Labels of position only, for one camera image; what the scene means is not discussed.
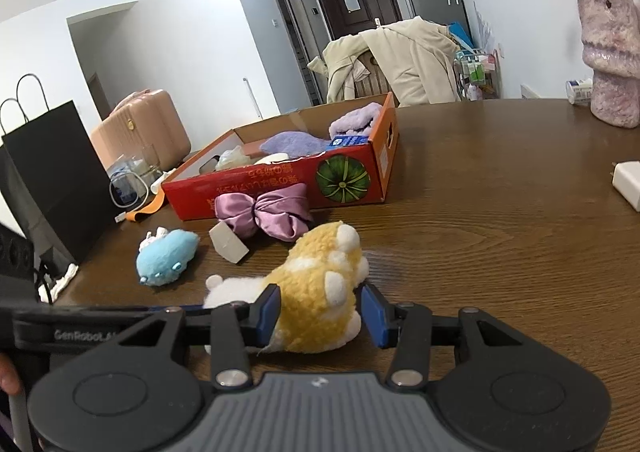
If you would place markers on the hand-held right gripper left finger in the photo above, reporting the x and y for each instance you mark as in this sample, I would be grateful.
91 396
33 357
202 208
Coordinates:
268 316

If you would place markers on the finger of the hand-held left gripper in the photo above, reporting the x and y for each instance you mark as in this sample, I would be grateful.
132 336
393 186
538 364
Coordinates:
190 307

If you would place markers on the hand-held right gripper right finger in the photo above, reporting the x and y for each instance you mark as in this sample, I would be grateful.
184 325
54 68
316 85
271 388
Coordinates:
372 316

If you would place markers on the yellow and white plush toy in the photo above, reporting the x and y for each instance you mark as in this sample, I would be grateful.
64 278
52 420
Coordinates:
310 292

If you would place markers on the blue plush toy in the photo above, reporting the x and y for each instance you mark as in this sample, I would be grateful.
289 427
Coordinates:
167 257

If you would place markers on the white sponge block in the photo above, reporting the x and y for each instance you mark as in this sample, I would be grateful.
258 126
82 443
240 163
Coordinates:
227 244

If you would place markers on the purple satin bow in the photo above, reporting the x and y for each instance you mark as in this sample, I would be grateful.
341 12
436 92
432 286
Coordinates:
265 212

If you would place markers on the red cardboard box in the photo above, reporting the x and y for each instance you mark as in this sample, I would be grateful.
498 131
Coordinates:
280 187

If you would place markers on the purple knitted pouch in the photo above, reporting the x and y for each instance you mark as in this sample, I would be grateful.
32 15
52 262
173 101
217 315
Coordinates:
295 144

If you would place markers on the blue tissue pack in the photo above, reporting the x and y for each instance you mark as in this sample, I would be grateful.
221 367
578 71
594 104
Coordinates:
347 141

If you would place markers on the person's left hand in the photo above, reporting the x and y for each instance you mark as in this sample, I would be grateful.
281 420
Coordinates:
9 374

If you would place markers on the crumpled white tissue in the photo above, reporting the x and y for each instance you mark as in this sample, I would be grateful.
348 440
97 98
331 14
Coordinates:
60 282

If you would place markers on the black device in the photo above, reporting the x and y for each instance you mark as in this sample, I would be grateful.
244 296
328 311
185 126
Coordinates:
15 252

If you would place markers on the small white tube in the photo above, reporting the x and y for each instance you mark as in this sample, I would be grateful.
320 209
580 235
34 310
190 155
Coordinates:
162 179

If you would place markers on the black paper bag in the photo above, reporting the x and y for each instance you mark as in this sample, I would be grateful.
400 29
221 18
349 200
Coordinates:
55 182

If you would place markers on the pink suitcase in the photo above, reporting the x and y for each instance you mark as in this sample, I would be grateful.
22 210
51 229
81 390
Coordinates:
145 127

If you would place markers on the wooden chair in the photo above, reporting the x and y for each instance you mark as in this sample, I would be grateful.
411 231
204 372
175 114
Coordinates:
372 74

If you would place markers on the beige coat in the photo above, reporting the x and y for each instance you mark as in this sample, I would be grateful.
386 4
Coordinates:
415 62

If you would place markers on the storage rack with bottles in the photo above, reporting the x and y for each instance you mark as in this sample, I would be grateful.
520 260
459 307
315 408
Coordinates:
477 74

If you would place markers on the grey interior door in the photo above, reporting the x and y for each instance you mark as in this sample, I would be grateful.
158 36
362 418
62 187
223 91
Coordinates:
295 37

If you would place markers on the white power adapter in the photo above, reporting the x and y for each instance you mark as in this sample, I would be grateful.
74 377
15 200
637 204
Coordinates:
627 184

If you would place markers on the blue bag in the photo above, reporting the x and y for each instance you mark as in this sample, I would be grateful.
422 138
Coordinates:
460 34

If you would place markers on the small white jar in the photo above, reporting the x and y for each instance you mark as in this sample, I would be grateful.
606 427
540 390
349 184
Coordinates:
580 91

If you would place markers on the pink textured vase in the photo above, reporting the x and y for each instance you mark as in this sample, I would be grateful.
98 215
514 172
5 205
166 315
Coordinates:
610 52

